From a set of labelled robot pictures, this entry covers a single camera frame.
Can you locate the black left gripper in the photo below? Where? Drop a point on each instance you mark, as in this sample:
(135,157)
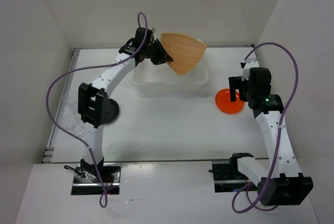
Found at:
(163,57)

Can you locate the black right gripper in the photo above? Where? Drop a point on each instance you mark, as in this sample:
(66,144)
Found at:
(236,82)

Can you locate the orange plastic plate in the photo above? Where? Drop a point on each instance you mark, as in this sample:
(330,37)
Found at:
(224,104)

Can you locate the tan woven triangular plate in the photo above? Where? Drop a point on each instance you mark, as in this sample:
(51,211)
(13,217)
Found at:
(185,51)

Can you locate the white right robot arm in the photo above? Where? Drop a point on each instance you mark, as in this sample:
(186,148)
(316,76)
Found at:
(284,183)

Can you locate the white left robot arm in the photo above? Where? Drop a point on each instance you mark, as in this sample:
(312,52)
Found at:
(95,106)

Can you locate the translucent white plastic bin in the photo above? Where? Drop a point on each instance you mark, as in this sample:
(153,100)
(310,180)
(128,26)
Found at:
(160,81)

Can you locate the black round plate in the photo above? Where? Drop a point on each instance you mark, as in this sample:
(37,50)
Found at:
(110,112)

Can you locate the clear plastic cup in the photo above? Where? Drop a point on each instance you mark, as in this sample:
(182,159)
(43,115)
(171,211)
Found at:
(73,124)
(70,99)

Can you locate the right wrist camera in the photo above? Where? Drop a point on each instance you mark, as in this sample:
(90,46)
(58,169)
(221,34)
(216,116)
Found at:
(246,65)

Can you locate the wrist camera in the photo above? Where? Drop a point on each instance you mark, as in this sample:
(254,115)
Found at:
(153,31)
(246,65)

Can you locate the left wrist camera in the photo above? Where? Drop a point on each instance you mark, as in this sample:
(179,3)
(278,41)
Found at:
(153,31)

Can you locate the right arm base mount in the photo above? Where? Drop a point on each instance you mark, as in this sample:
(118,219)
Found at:
(225,178)

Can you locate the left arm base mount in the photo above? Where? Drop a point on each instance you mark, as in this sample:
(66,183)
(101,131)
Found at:
(87,184)

